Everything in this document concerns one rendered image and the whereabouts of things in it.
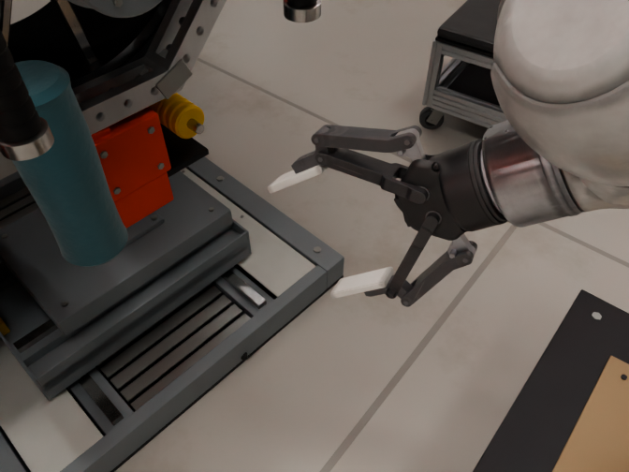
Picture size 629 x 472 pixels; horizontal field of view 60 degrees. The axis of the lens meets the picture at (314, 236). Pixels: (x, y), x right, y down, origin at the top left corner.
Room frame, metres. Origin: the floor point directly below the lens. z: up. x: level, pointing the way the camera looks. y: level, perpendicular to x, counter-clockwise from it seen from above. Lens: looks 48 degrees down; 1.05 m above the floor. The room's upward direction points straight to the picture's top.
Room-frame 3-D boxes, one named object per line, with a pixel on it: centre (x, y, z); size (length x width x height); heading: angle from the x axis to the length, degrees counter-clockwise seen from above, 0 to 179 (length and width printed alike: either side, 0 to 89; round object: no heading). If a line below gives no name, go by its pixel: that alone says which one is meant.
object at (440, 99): (1.44, -0.59, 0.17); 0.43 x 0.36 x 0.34; 56
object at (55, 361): (0.76, 0.45, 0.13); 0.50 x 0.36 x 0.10; 136
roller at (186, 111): (0.82, 0.29, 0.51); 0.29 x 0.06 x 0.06; 46
